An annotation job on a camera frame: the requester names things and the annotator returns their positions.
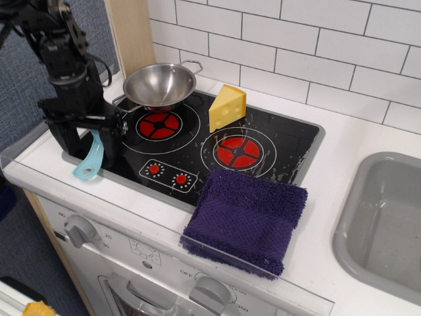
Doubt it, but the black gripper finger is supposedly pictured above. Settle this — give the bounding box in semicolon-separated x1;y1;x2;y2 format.
99;128;122;167
48;123;80;155

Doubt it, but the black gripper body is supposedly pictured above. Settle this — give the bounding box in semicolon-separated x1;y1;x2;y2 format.
37;80;127;134

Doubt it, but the light blue dish brush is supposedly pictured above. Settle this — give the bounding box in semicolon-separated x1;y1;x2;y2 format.
72;130;104;179

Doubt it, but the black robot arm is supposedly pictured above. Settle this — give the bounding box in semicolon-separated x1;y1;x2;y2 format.
1;1;127;167

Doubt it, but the left red stove button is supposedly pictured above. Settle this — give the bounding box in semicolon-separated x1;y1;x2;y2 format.
148;164;161;175

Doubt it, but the red stove button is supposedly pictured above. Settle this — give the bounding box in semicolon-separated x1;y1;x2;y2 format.
148;164;161;175
175;174;187;186

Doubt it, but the black toy stovetop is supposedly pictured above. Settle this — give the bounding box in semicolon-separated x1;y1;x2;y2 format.
99;92;324;213

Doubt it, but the stainless steel bowl pot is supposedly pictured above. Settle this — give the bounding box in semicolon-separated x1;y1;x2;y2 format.
112;60;203;113

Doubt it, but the right red stove button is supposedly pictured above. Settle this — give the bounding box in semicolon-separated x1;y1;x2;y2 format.
175;174;187;186

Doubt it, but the left grey oven knob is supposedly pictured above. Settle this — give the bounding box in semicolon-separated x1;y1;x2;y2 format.
64;215;97;249

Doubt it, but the grey oven knob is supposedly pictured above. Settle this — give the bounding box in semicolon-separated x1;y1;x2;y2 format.
189;276;232;315
64;215;97;249

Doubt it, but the yellow cheese wedge toy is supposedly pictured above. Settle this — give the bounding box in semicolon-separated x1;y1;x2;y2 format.
209;84;247;133

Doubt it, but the white toy oven front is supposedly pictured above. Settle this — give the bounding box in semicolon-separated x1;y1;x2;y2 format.
39;198;333;315

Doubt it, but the purple folded towel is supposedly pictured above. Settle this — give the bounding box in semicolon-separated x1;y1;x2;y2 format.
180;169;308;279

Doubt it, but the yellow black object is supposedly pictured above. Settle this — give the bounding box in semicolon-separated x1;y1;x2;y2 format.
22;301;57;316

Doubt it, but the right grey oven knob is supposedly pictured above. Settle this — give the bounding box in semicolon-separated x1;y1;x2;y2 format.
189;276;232;315

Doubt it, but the grey sink basin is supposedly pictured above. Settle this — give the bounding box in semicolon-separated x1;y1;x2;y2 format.
333;152;420;305

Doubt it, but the light wooden side post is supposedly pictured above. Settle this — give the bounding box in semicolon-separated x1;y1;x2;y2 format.
105;0;156;78

